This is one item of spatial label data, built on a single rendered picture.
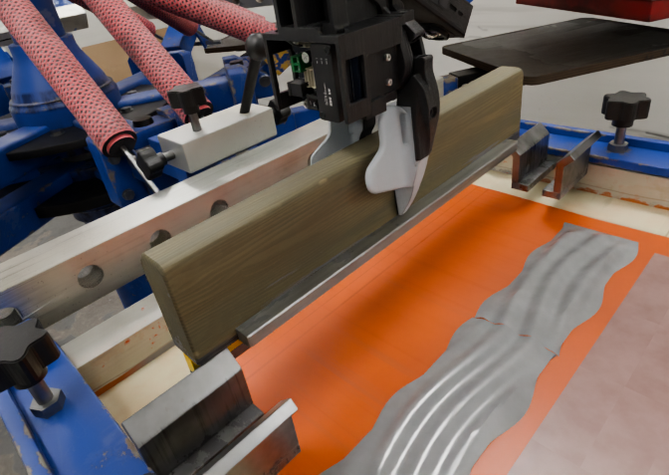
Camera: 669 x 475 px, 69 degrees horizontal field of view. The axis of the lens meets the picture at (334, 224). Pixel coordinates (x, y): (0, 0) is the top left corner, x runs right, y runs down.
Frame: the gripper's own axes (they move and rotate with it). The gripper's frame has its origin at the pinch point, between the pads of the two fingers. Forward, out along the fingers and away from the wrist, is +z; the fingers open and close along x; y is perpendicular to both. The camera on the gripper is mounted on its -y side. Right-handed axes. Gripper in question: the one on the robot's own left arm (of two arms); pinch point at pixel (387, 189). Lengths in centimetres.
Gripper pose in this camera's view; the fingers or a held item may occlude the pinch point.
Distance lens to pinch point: 40.6
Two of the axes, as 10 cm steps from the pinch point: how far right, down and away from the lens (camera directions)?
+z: 1.3, 8.5, 5.1
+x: 7.1, 2.8, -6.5
